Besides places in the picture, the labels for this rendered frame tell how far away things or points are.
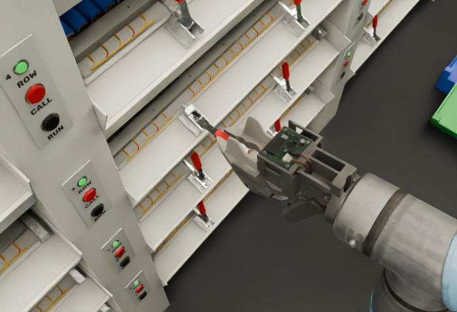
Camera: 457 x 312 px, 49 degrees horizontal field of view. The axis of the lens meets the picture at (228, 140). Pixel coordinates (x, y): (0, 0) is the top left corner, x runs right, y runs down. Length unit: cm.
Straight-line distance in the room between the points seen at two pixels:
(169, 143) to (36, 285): 27
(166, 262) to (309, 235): 39
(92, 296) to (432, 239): 55
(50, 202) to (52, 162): 6
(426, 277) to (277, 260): 70
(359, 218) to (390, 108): 96
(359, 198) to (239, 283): 68
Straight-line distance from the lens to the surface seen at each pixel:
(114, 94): 58
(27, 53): 43
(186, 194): 93
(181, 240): 111
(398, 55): 168
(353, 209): 60
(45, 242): 72
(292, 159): 62
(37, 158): 51
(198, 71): 79
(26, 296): 72
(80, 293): 90
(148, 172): 74
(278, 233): 129
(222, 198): 114
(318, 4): 96
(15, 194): 55
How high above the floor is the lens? 119
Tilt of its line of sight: 58 degrees down
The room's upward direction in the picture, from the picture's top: straight up
